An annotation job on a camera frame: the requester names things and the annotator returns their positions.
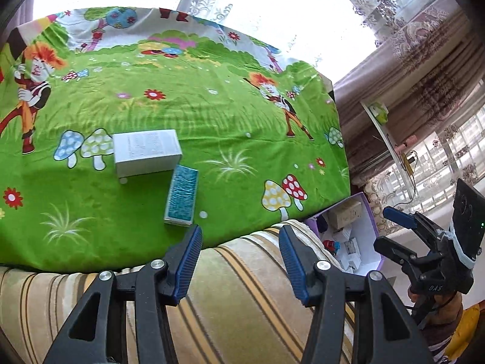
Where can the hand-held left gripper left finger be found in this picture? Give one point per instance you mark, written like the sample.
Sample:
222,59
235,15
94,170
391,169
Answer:
185,269

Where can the brown patterned curtain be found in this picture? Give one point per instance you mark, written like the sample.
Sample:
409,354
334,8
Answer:
416,83

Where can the yellow object on shelf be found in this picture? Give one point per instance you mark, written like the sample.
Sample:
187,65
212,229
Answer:
409,163

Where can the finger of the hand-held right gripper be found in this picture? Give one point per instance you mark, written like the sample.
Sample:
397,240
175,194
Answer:
396,252
401,216

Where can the yellow cloth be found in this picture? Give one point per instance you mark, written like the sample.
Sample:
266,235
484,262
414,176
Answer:
470,330

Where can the beige box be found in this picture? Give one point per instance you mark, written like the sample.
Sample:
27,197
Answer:
344,214

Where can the green and white toy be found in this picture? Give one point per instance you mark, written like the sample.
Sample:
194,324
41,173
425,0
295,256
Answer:
379,113

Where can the teal patterned box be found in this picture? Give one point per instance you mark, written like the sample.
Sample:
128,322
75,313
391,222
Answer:
182,197

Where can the red toy car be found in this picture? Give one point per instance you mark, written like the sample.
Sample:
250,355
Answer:
331,247

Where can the large white box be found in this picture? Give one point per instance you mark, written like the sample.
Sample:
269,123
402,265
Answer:
146,151

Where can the striped beige blanket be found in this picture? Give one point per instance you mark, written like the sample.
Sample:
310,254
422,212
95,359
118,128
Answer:
235,273

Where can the blue plastic block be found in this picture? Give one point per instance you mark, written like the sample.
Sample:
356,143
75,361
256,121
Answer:
323,224

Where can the pink object on shelf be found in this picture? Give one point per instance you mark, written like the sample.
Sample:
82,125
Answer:
405,144

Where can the purple cardboard box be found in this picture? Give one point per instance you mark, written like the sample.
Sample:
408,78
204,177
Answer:
367,242

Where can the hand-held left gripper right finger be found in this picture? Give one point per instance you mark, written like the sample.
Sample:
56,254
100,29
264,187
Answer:
295,269

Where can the white box with barcode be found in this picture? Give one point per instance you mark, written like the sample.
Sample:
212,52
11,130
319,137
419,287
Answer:
350,261

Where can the green cartoon printed blanket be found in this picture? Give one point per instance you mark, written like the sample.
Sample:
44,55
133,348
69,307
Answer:
227,121

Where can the person's right hand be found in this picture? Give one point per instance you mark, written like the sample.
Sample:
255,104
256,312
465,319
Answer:
447,311

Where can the white wall shelf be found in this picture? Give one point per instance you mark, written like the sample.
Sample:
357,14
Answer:
386,144

